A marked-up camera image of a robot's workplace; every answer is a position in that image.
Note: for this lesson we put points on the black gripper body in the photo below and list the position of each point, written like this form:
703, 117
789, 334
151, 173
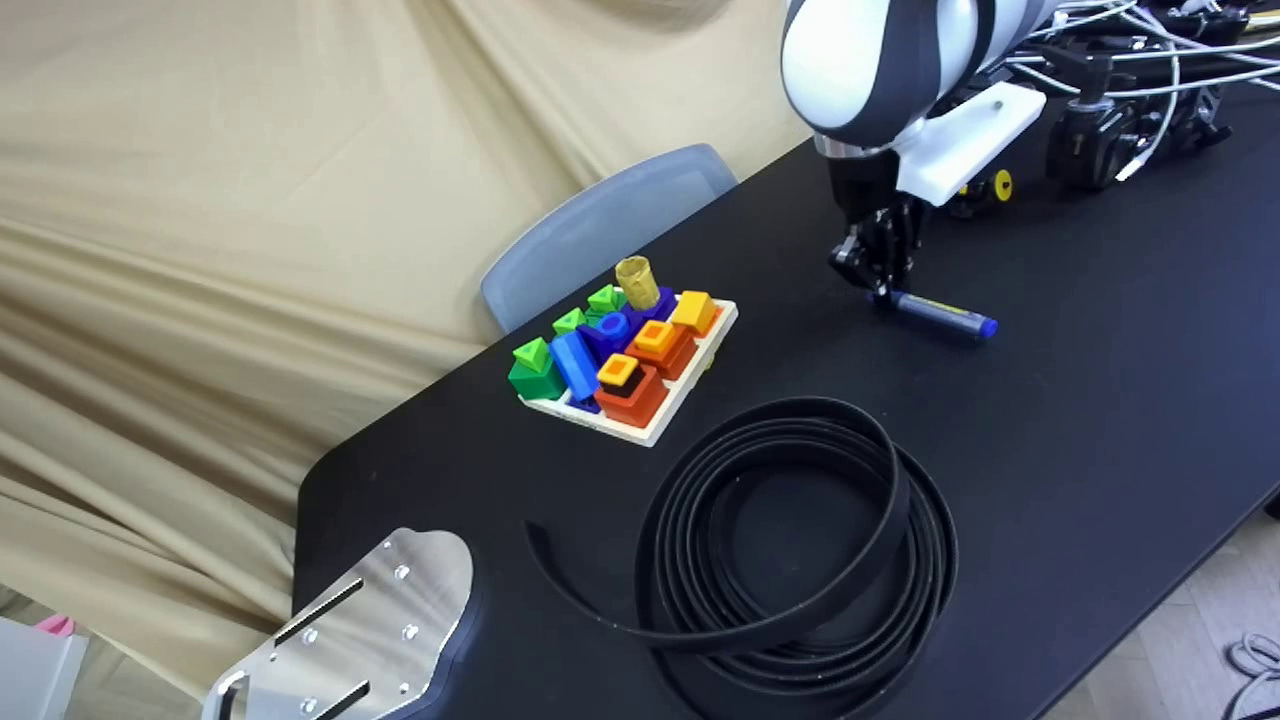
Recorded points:
875, 211

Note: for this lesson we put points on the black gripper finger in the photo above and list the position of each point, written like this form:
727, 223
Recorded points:
894, 278
855, 266

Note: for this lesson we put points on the blue marker pen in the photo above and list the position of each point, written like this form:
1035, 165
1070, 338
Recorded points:
943, 315

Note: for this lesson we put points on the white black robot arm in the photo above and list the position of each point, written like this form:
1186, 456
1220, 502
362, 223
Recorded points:
907, 111

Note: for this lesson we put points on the colourful shape sorter toy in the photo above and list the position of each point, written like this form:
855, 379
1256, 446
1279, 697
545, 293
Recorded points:
626, 356

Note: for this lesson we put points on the grey chair backrest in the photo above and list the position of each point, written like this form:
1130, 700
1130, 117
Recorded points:
597, 224

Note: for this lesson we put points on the coiled black rubber strip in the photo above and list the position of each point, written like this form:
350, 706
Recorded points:
792, 567

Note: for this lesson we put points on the black folded tripod equipment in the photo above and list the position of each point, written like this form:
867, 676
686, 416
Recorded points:
1130, 81

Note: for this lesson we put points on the silver metal plate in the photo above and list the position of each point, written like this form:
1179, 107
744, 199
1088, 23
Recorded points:
371, 646

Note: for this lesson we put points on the beige draped cloth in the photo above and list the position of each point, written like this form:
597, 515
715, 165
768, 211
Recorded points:
241, 231

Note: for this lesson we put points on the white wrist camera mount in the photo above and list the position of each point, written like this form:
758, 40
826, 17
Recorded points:
943, 154

